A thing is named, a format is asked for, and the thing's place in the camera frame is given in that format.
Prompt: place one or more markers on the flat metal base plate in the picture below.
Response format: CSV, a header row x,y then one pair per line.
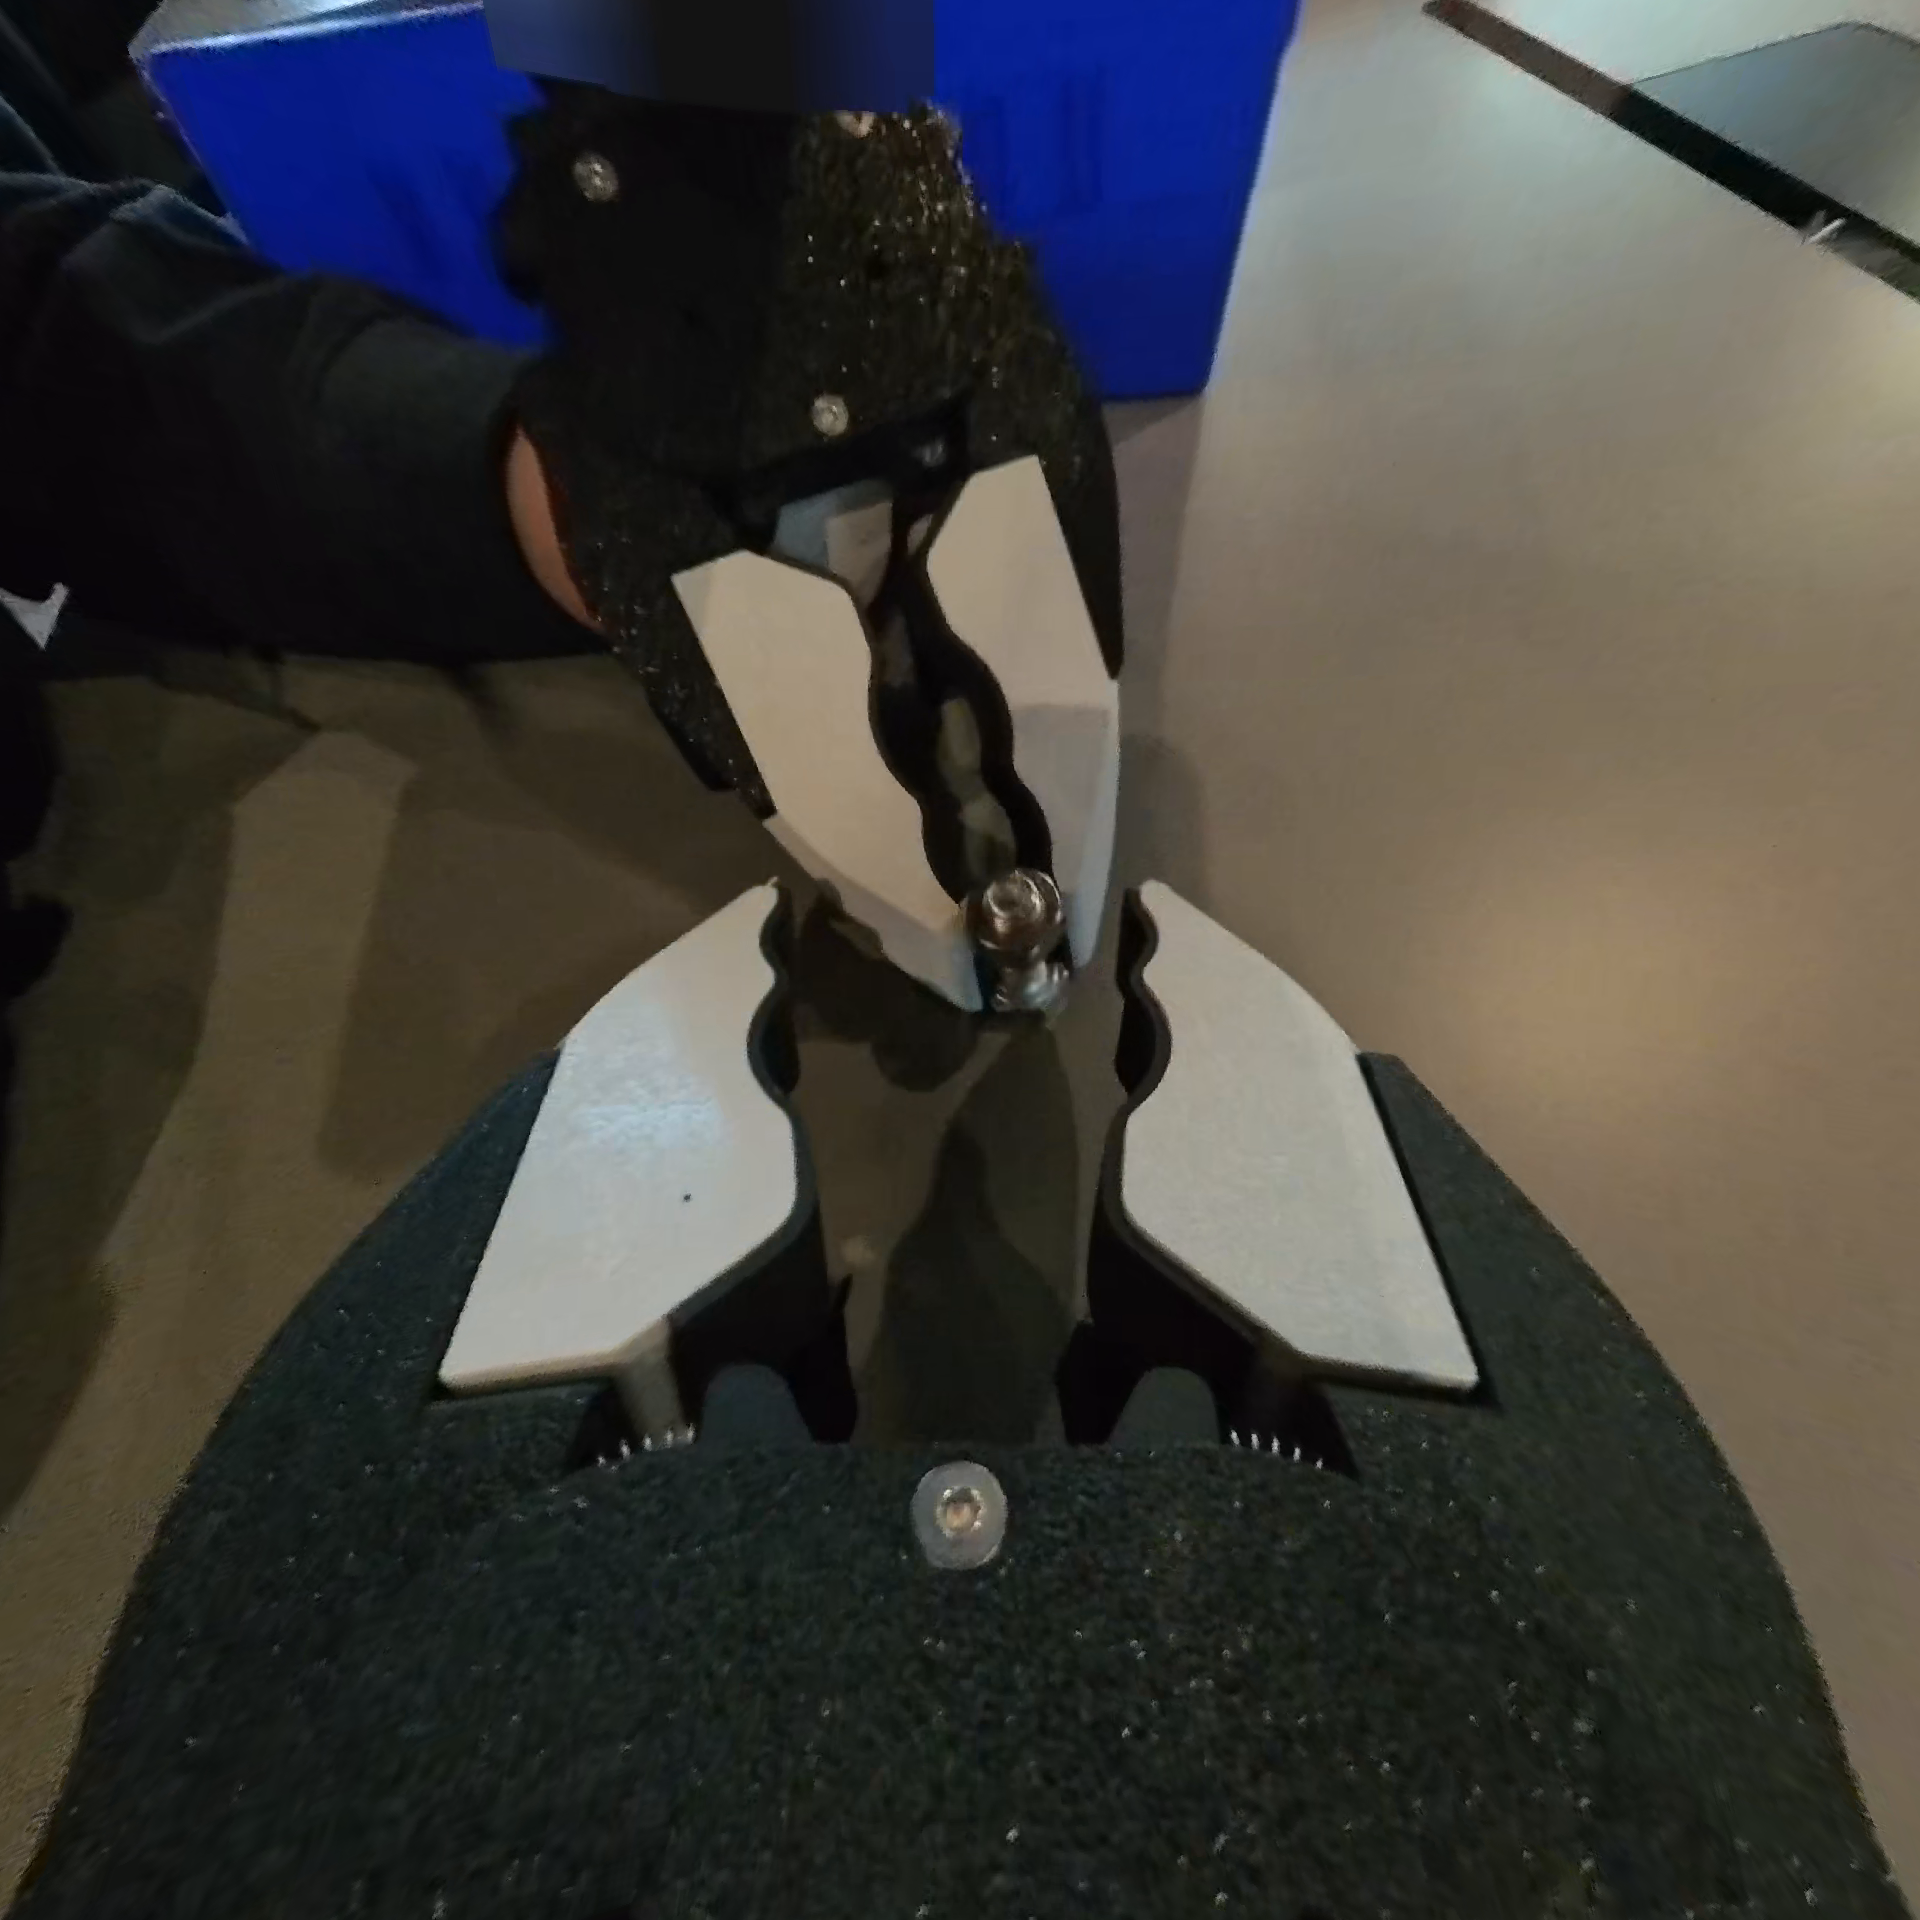
x,y
1815,120

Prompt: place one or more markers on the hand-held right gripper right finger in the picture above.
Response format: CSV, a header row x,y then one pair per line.
x,y
1290,1200

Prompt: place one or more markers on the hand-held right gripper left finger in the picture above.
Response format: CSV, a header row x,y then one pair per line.
x,y
631,1200

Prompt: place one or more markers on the blue plastic bin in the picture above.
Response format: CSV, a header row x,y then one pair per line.
x,y
375,180

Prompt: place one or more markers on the person's left hand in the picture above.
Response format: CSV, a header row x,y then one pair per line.
x,y
537,518

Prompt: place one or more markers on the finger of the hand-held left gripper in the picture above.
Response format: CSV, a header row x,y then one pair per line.
x,y
1034,630
794,721

